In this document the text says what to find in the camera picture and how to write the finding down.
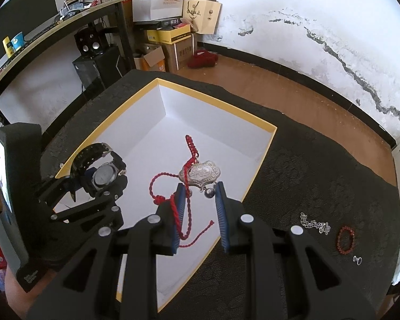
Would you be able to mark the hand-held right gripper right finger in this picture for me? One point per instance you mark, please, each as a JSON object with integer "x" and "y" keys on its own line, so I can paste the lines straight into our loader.
{"x": 221, "y": 213}

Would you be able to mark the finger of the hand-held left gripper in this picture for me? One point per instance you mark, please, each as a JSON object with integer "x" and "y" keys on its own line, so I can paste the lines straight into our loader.
{"x": 58, "y": 186}
{"x": 86, "y": 211}

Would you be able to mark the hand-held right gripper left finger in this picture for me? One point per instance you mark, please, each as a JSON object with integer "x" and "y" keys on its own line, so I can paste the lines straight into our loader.
{"x": 179, "y": 208}

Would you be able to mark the black wristwatch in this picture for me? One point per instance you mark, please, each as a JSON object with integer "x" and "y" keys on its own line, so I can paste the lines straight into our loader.
{"x": 103, "y": 175}

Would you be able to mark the yellow box with white interior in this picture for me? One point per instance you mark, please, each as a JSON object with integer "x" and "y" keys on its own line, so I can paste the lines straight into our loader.
{"x": 193, "y": 123}

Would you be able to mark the person's left forearm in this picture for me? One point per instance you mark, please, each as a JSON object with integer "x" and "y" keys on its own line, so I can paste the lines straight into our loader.
{"x": 20, "y": 303}

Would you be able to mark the dark floral patterned tablecloth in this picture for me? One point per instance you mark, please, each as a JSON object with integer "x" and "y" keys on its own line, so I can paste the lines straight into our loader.
{"x": 303, "y": 180}

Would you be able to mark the black computer tower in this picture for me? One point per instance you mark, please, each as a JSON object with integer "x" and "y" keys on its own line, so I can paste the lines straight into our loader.
{"x": 96, "y": 70}

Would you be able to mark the blue and white cup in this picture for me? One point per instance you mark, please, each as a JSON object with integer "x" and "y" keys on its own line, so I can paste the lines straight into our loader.
{"x": 18, "y": 40}

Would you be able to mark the black speaker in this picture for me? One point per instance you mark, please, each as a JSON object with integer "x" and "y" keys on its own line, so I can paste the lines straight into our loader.
{"x": 90, "y": 40}

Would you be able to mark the black monitor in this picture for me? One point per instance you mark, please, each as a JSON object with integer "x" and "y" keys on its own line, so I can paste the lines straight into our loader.
{"x": 26, "y": 13}

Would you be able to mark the open cardboard box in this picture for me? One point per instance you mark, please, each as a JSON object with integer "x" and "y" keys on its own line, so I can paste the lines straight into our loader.
{"x": 150, "y": 60}

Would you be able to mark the yellow and black box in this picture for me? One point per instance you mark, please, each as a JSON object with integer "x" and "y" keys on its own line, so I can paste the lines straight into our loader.
{"x": 170, "y": 35}

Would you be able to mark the tall brown cardboard box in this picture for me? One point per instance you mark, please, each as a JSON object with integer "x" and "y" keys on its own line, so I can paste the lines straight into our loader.
{"x": 127, "y": 16}

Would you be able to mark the beige paper bag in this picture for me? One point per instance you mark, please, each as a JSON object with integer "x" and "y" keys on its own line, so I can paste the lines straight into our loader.
{"x": 206, "y": 16}

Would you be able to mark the white gift bag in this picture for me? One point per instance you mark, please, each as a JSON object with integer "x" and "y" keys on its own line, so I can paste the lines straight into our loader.
{"x": 153, "y": 3}

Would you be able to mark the black frame desk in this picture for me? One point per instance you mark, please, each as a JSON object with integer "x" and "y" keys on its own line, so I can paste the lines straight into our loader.
{"x": 86, "y": 11}

